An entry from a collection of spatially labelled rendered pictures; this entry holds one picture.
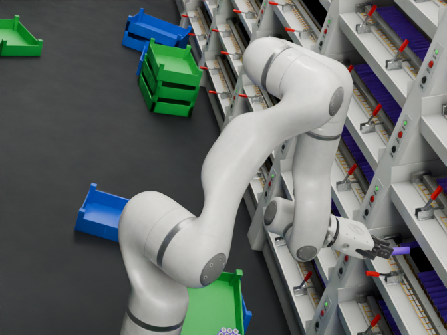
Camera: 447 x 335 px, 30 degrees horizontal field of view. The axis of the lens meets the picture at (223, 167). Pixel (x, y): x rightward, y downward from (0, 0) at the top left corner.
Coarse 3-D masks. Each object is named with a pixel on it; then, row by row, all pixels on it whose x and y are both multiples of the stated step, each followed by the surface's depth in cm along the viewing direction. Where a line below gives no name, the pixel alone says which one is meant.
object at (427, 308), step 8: (392, 240) 219; (392, 256) 216; (400, 256) 213; (392, 264) 213; (400, 264) 210; (408, 272) 208; (408, 280) 206; (416, 280) 205; (416, 288) 202; (416, 296) 201; (424, 296) 200; (424, 304) 197; (416, 312) 197; (424, 312) 197; (432, 312) 195; (432, 320) 192; (432, 328) 192; (440, 328) 190
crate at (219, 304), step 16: (224, 272) 259; (240, 272) 258; (192, 288) 258; (208, 288) 259; (224, 288) 261; (240, 288) 257; (192, 304) 254; (208, 304) 256; (224, 304) 258; (240, 304) 254; (192, 320) 251; (208, 320) 253; (224, 320) 254; (240, 320) 252
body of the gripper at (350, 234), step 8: (344, 224) 199; (352, 224) 201; (360, 224) 203; (336, 232) 196; (344, 232) 196; (352, 232) 197; (360, 232) 200; (368, 232) 201; (336, 240) 195; (344, 240) 195; (352, 240) 195; (360, 240) 196; (368, 240) 198; (336, 248) 196; (344, 248) 197; (352, 248) 196; (360, 248) 196; (368, 248) 197; (352, 256) 198; (360, 256) 198
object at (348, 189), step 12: (348, 132) 270; (348, 144) 263; (336, 156) 261; (348, 156) 256; (360, 156) 256; (336, 168) 255; (348, 168) 255; (360, 168) 251; (336, 180) 249; (348, 180) 244; (360, 180) 244; (336, 192) 244; (348, 192) 244; (360, 192) 243; (336, 204) 245; (348, 204) 239; (360, 204) 238; (348, 216) 234
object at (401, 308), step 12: (384, 228) 220; (396, 228) 220; (408, 228) 221; (396, 240) 220; (408, 240) 222; (372, 264) 215; (384, 264) 215; (384, 288) 207; (396, 288) 206; (384, 300) 209; (396, 300) 203; (408, 300) 202; (396, 312) 200; (408, 312) 199; (396, 324) 202; (408, 324) 195; (420, 324) 195
